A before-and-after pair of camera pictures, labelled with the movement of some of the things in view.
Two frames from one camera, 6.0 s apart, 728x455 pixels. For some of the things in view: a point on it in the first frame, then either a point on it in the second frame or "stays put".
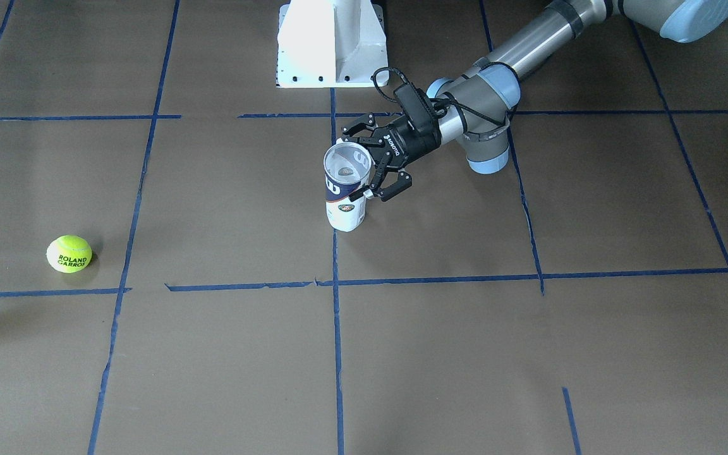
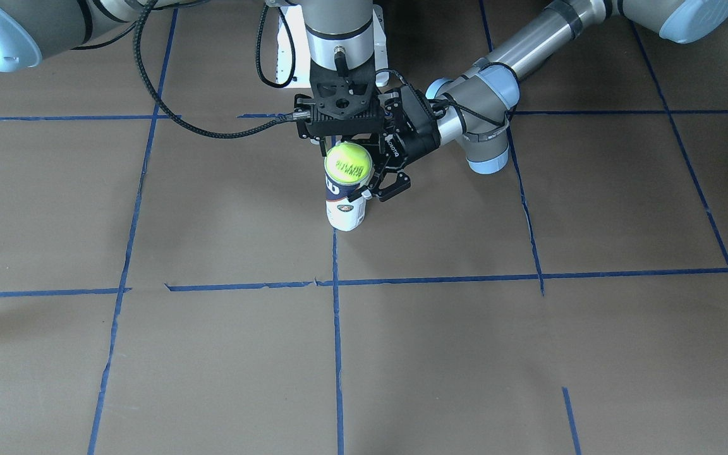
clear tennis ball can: x=347 y=166 stays put
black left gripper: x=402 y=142 stays put
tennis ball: x=69 y=254 -> x=348 y=162
